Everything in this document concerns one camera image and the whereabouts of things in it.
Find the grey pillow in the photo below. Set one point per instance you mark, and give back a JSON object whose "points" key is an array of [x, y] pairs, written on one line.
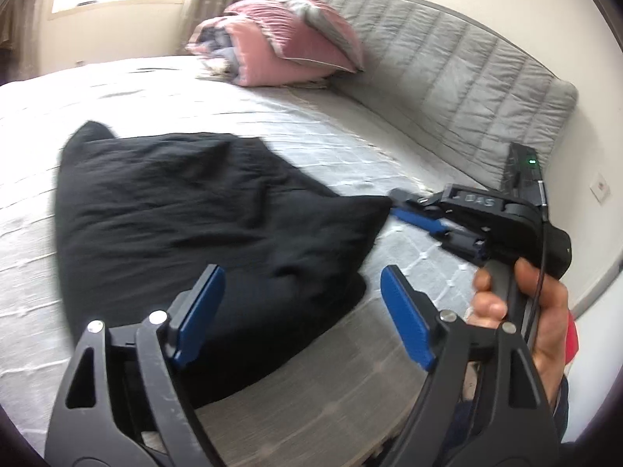
{"points": [[304, 5]]}

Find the person's right forearm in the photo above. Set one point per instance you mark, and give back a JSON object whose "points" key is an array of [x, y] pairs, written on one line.
{"points": [[572, 340]]}

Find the grey quilted headboard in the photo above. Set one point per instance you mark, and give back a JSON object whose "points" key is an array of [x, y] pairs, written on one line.
{"points": [[438, 68]]}

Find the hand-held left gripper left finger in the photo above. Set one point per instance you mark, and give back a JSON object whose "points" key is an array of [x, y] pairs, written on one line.
{"points": [[202, 316]]}

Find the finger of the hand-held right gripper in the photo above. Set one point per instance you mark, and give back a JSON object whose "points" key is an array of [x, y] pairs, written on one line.
{"points": [[423, 221], [418, 199]]}

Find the person's right hand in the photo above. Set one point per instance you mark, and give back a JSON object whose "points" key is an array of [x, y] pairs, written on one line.
{"points": [[550, 321]]}

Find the bed with grey bedspread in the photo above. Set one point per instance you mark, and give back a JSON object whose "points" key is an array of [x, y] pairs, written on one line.
{"points": [[340, 136]]}

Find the folded pink quilt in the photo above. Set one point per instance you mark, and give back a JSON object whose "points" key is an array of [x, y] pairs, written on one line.
{"points": [[248, 53]]}

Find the black coat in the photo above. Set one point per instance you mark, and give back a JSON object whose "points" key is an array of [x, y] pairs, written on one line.
{"points": [[194, 214]]}

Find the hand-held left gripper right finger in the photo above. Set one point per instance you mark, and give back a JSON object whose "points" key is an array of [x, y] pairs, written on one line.
{"points": [[406, 316]]}

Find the pink velvet pillow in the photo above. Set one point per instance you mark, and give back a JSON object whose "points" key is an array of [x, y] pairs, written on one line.
{"points": [[316, 39]]}

